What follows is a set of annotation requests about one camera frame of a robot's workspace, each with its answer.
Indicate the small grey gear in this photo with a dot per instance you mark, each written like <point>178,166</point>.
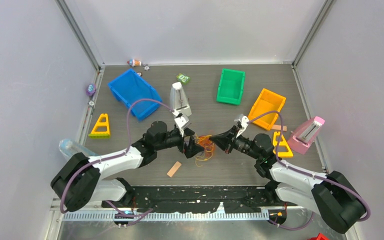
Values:
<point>146,68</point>

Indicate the left yellow triangle block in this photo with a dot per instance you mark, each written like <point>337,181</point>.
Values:
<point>101,129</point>

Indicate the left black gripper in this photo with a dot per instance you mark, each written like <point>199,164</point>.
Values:
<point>192,147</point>

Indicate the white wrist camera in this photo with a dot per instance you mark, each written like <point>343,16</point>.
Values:
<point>182,122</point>
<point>242,122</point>

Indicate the small figurine toy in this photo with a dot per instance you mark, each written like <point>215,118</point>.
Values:
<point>134,62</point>

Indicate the right yellow triangle block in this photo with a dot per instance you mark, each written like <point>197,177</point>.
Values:
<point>281,147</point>

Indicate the blue transparent metronome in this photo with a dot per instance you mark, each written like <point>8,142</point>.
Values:
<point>69,147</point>

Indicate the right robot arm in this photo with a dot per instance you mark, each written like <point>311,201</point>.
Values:
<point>331,196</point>

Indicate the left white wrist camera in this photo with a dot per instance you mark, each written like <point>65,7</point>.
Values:
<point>182,122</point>

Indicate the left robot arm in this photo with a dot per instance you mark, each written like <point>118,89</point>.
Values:
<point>83,178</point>

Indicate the tan block by bin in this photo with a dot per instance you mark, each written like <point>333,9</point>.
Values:
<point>277,127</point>

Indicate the pink metronome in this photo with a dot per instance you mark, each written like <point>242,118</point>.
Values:
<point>303,137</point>

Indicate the orange plastic bin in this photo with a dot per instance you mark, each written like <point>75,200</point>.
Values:
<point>266,101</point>

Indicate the purple small toy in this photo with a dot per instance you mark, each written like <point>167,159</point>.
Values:
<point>91,90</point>

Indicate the blue plastic bin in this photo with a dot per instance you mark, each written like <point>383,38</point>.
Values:
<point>130,87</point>

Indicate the green number tile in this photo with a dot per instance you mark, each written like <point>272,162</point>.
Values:
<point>182,78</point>

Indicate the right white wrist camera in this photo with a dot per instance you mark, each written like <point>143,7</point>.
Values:
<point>242,122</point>

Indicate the white metronome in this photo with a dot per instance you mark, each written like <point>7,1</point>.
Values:
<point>178,100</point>

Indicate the red object at corner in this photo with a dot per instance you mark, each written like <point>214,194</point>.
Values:
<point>320,236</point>

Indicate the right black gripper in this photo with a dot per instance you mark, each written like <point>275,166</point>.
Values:
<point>225,140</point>

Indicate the tan wooden stick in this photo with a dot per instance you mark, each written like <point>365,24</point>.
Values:
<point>174,169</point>

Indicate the yellow triangle block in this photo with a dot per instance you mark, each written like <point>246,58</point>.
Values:
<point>101,129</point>
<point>281,147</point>

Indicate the green plastic bin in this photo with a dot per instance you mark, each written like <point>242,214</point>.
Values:
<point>231,86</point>

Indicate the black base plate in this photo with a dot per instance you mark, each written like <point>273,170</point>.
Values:
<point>199,199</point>

